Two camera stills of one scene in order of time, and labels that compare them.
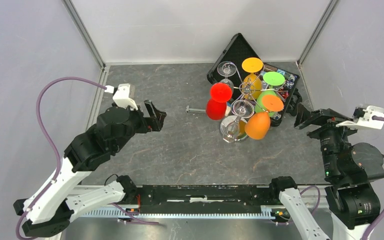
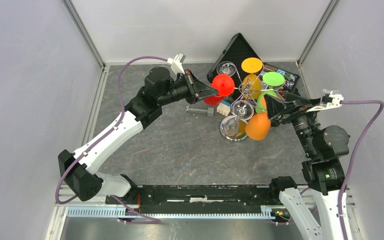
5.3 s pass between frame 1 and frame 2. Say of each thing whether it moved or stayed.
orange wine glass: stayed
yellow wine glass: stayed
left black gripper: moved
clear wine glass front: stayed
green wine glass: stayed
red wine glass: moved
